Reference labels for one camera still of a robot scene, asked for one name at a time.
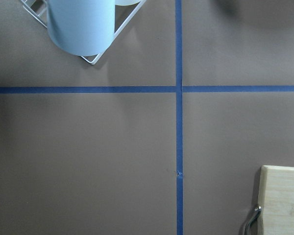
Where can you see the light blue cup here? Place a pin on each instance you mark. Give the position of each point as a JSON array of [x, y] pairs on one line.
[[81, 27]]

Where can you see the white cup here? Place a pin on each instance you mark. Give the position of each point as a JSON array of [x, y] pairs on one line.
[[126, 2]]

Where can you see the bamboo cutting board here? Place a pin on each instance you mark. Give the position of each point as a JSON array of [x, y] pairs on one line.
[[276, 198]]

